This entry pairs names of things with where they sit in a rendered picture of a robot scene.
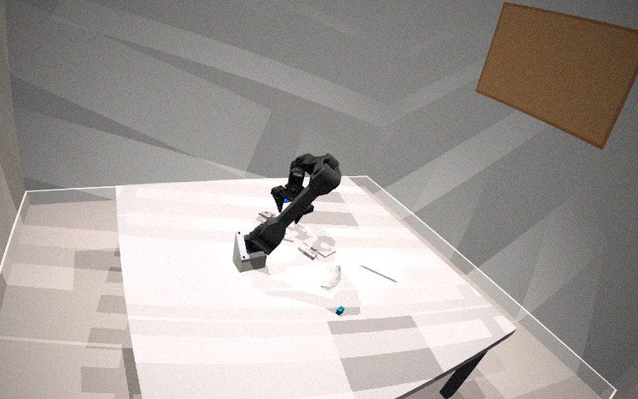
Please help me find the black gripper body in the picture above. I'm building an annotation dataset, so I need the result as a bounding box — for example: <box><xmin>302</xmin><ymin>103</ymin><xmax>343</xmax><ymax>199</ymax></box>
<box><xmin>270</xmin><ymin>182</ymin><xmax>314</xmax><ymax>215</ymax></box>

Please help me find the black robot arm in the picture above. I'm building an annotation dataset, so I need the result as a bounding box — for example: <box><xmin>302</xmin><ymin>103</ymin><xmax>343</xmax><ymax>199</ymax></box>
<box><xmin>243</xmin><ymin>153</ymin><xmax>341</xmax><ymax>255</ymax></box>

